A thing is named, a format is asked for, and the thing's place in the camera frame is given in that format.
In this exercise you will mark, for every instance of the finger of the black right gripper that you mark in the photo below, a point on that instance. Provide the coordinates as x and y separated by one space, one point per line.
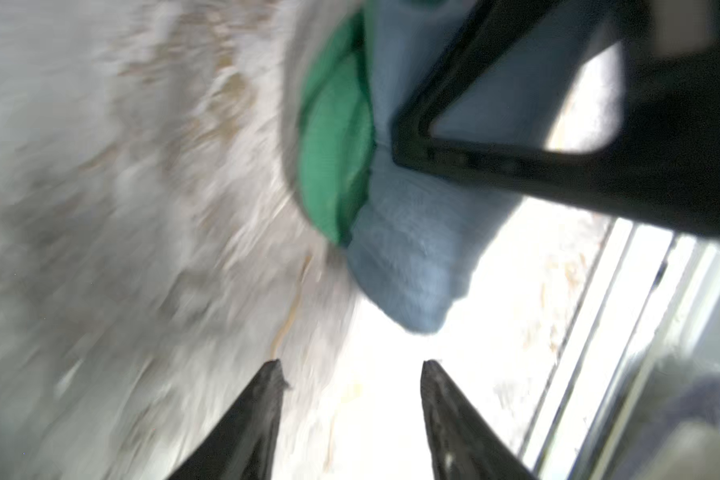
612 106

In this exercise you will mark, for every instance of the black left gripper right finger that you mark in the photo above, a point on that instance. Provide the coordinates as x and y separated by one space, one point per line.
461 443

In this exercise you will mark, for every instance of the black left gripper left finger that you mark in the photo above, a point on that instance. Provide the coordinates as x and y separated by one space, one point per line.
243 443

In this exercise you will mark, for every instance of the blue sock orange cuff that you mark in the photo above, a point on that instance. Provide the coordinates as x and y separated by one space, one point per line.
413 240

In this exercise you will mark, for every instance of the front aluminium rail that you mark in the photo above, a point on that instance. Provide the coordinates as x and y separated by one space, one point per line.
647 324

